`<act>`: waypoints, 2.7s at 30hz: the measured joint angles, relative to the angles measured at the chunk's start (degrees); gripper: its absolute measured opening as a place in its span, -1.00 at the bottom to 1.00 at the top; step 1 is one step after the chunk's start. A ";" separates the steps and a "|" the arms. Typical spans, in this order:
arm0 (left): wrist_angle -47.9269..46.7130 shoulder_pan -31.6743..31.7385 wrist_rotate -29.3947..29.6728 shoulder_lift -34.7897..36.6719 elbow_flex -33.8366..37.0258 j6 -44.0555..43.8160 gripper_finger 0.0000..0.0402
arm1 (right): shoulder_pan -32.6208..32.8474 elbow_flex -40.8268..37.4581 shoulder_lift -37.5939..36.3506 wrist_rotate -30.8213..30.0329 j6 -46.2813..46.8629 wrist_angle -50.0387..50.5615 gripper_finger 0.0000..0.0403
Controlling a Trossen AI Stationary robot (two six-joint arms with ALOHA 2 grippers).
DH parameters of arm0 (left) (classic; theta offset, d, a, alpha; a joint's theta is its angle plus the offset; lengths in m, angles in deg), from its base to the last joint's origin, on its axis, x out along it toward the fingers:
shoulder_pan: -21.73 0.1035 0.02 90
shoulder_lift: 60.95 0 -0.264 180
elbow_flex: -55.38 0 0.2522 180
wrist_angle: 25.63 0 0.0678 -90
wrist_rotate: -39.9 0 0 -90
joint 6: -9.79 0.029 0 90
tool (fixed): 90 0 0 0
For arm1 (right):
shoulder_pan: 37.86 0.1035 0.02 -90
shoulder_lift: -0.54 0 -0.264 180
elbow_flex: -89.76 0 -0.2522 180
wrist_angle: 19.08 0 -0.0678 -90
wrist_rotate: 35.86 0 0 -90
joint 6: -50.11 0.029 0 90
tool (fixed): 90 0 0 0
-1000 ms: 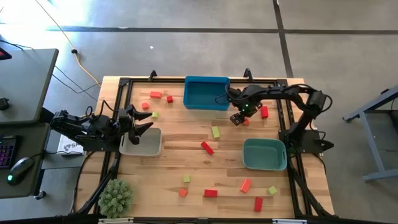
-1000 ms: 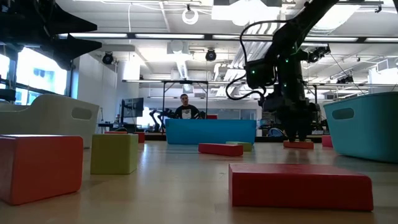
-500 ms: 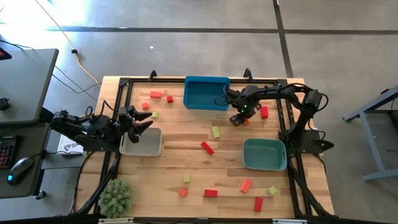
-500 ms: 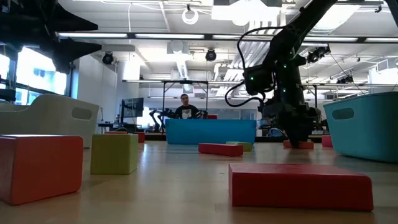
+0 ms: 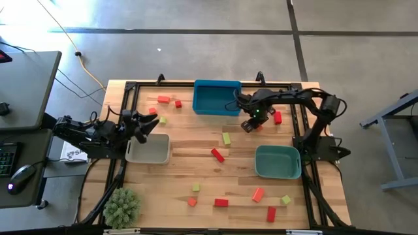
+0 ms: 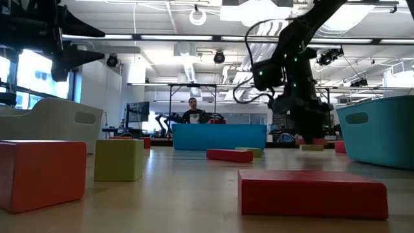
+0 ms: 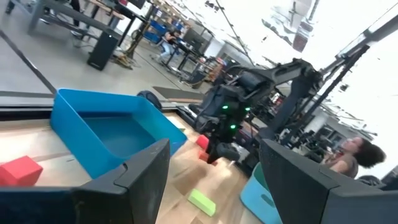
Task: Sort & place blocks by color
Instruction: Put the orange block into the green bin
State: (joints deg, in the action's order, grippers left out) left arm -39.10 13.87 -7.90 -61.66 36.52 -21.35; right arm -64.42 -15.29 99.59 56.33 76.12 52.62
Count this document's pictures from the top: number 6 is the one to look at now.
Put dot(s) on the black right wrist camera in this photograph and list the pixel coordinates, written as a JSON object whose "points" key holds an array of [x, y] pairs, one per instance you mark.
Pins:
{"points": [[280, 104]]}

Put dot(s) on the black window ledge box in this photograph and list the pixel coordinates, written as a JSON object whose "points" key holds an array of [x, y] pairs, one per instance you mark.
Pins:
{"points": [[8, 98]]}

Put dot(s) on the ceiling light bar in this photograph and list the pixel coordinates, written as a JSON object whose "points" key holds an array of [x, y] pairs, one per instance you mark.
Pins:
{"points": [[176, 37]]}

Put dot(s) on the white plastic bin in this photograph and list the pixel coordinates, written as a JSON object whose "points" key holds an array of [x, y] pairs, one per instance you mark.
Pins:
{"points": [[48, 123]]}

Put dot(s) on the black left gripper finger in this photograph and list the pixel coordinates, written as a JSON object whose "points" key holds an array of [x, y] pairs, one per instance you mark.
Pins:
{"points": [[77, 27], [71, 59]]}

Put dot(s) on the black computer monitor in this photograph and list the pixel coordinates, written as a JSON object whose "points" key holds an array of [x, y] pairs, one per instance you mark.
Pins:
{"points": [[139, 111]]}

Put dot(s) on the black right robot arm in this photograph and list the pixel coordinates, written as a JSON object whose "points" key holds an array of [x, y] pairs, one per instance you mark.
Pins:
{"points": [[310, 19]]}

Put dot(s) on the blue plastic bin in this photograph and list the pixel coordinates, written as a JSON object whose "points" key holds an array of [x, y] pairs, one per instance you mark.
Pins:
{"points": [[220, 136]]}

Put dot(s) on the black ceiling camera cluster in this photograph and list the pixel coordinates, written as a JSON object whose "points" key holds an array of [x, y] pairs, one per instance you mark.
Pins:
{"points": [[330, 56]]}

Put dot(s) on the blue round bag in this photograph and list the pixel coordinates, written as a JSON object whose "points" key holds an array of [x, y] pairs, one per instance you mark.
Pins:
{"points": [[286, 137]]}

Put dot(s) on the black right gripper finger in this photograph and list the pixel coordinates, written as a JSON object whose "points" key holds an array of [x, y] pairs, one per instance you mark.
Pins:
{"points": [[316, 136], [305, 136]]}

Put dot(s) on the small red cube block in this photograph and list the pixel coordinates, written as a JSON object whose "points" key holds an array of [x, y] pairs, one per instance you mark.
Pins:
{"points": [[147, 143]]}

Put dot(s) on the red background box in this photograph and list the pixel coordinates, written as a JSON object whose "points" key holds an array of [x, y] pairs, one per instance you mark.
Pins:
{"points": [[218, 121]]}

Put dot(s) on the large orange block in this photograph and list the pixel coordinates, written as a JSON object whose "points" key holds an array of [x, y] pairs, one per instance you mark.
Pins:
{"points": [[42, 178]]}

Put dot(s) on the silver ventilation duct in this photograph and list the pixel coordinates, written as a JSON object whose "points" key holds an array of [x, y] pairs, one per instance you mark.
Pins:
{"points": [[349, 19]]}

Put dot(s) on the black background robot arm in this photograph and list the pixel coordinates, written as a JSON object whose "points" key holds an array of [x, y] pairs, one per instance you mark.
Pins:
{"points": [[168, 119], [210, 116]]}

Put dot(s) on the person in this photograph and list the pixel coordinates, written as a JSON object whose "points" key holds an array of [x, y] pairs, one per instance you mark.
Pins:
{"points": [[193, 115]]}

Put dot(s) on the oblong red block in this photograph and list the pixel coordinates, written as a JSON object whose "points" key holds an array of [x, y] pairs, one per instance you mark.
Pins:
{"points": [[321, 141]]}

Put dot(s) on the black ceiling track fixture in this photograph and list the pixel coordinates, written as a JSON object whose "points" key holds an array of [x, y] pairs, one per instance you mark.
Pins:
{"points": [[359, 83]]}

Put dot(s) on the green cube block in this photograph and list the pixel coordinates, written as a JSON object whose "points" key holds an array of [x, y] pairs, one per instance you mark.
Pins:
{"points": [[119, 161]]}

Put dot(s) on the small orange block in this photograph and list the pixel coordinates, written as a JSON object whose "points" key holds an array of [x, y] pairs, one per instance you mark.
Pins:
{"points": [[120, 137]]}

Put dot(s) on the black metal rig frame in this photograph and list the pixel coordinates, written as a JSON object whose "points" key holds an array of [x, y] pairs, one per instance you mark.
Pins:
{"points": [[328, 97], [194, 85]]}

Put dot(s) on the large red block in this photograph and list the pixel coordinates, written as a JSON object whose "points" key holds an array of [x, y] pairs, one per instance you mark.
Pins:
{"points": [[310, 197]]}

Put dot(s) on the teal plastic bin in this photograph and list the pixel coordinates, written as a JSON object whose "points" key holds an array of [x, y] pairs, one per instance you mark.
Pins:
{"points": [[381, 139]]}

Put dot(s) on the black ceiling spotlight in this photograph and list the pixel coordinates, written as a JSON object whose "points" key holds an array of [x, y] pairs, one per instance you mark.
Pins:
{"points": [[112, 60], [219, 57]]}

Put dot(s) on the dark background desk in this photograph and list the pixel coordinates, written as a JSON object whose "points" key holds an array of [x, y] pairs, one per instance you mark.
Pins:
{"points": [[129, 132]]}

